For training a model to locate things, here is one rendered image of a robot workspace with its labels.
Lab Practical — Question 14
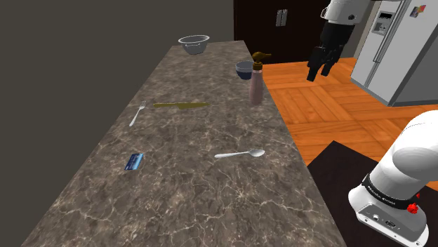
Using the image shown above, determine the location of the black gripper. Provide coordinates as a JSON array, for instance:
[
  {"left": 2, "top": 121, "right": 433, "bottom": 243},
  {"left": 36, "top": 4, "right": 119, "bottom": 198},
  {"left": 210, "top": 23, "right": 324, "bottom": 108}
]
[{"left": 306, "top": 21, "right": 356, "bottom": 83}]

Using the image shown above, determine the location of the brown pump bottle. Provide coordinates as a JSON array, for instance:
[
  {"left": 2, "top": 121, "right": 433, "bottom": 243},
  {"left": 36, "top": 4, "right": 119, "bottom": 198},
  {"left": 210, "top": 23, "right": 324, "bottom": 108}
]
[{"left": 248, "top": 51, "right": 272, "bottom": 106}]

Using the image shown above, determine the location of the dark wooden cabinet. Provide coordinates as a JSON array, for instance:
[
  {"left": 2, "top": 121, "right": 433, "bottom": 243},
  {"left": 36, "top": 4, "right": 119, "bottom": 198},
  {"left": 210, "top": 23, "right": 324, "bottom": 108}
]
[{"left": 233, "top": 0, "right": 330, "bottom": 65}]

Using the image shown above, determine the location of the grey double-door fridge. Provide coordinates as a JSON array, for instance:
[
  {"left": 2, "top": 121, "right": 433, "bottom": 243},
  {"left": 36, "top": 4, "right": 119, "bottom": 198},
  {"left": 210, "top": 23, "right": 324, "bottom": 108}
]
[{"left": 350, "top": 0, "right": 438, "bottom": 107}]

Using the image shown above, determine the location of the dark blue bowl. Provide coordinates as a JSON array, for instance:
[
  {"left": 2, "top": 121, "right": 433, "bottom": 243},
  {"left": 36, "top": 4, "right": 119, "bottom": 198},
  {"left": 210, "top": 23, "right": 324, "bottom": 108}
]
[{"left": 235, "top": 60, "right": 255, "bottom": 81}]

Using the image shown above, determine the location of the silver spoon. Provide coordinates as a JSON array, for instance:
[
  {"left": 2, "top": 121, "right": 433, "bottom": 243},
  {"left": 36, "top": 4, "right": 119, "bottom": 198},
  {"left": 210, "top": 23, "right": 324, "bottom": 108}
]
[{"left": 214, "top": 149, "right": 266, "bottom": 159}]

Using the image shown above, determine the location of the dark robot stand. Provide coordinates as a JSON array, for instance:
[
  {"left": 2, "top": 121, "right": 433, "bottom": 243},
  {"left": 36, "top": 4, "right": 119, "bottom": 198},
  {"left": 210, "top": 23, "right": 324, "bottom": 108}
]
[{"left": 307, "top": 140, "right": 438, "bottom": 247}]

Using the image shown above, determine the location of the clear glass bowl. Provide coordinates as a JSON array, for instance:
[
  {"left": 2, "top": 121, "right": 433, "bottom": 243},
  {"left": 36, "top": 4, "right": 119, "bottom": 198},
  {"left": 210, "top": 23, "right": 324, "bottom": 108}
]
[{"left": 178, "top": 34, "right": 211, "bottom": 55}]

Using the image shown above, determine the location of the olive knife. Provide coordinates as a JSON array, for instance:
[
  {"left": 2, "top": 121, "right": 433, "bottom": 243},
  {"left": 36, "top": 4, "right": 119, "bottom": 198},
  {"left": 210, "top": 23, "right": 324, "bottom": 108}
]
[{"left": 152, "top": 102, "right": 211, "bottom": 110}]

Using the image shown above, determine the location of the silver fork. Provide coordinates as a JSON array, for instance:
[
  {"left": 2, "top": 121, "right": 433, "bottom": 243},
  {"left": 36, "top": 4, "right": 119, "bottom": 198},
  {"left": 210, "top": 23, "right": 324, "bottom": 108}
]
[{"left": 128, "top": 100, "right": 147, "bottom": 128}]

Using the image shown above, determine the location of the blue card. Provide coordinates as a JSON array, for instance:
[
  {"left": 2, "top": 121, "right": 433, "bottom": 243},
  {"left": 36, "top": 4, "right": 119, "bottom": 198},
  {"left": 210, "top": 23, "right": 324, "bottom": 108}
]
[{"left": 124, "top": 153, "right": 145, "bottom": 171}]

